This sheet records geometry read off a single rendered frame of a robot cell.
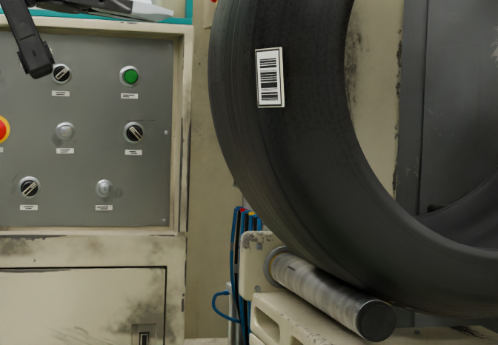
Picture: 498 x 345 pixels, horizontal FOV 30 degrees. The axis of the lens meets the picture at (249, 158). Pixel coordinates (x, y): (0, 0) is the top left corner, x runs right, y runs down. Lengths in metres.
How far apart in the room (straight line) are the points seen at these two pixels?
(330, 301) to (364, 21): 0.47
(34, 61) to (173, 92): 0.72
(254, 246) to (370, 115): 0.26
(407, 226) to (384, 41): 0.47
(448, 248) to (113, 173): 0.81
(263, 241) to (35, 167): 0.50
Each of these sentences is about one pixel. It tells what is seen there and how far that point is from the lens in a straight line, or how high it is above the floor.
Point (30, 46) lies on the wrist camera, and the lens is 0.99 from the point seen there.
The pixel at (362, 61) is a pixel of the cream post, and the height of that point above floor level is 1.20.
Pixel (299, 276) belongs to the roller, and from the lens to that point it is 1.21.
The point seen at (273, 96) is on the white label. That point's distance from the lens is 0.94.
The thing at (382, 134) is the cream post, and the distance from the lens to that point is 1.40.
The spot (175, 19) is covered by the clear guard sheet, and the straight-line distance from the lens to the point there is 1.66.
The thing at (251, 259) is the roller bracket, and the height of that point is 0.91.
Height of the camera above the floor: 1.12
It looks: 3 degrees down
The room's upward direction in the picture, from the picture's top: 2 degrees clockwise
